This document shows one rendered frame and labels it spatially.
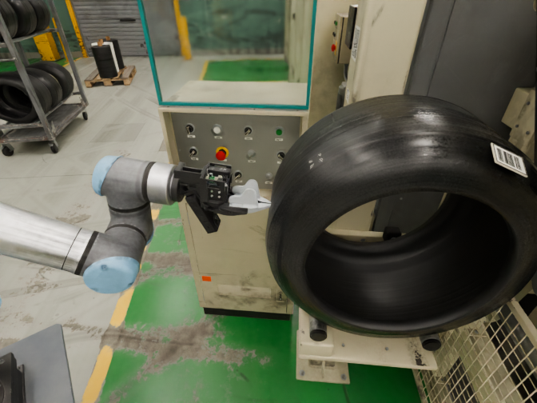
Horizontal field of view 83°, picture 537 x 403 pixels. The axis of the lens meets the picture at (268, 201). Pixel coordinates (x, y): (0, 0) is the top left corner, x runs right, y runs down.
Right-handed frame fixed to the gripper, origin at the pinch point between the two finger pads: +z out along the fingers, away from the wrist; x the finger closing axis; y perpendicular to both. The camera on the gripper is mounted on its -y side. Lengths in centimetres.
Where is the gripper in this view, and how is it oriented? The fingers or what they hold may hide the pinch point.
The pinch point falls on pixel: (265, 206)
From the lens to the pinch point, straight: 67.7
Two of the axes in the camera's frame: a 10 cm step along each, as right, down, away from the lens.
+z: 9.9, 1.5, -0.1
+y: 1.2, -8.0, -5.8
